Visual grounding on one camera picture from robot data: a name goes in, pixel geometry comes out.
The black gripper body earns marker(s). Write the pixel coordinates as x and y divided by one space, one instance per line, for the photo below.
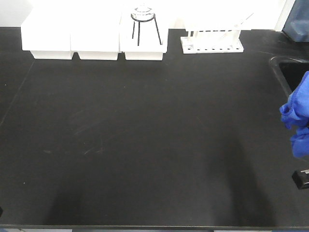
301 179

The blue microfiber cloth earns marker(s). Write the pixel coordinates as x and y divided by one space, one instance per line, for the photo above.
296 113

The black sink basin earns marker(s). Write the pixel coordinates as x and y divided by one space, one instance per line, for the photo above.
289 71

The blue plastic container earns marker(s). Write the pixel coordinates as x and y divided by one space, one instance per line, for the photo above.
297 24

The white test tube rack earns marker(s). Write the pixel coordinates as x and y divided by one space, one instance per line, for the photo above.
203 37

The leaning clear test tube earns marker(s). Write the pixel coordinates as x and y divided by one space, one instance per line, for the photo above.
234 30

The white plastic bin with tripod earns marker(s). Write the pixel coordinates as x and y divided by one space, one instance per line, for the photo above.
145 52

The white plastic bin with beaker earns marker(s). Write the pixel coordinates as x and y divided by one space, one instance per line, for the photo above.
96 37

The leftmost white plastic bin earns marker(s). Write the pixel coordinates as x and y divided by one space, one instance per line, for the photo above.
46 35

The black wire tripod stand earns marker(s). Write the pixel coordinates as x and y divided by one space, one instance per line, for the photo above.
146 33

